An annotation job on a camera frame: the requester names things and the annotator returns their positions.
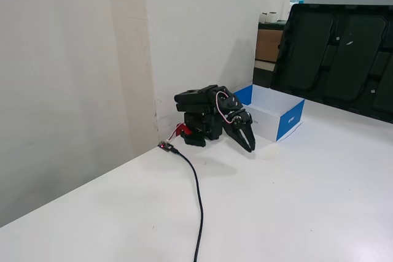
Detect black power cable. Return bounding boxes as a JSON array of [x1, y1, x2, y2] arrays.
[[171, 146, 204, 262]]

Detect white and red servo wire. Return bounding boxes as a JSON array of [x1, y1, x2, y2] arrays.
[[215, 90, 237, 123]]

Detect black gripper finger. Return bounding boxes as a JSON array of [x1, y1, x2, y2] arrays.
[[241, 123, 257, 152], [222, 123, 253, 153]]

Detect black plastic tray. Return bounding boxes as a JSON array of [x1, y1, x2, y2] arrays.
[[269, 3, 393, 123]]

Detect brown cardboard box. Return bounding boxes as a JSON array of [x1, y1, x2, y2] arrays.
[[255, 28, 284, 63]]

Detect red clamp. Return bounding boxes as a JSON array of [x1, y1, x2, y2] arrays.
[[174, 123, 194, 137]]

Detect blue and white cardboard box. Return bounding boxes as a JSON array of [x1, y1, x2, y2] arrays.
[[233, 83, 306, 143]]

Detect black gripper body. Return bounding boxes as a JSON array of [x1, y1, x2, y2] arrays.
[[222, 107, 254, 129]]

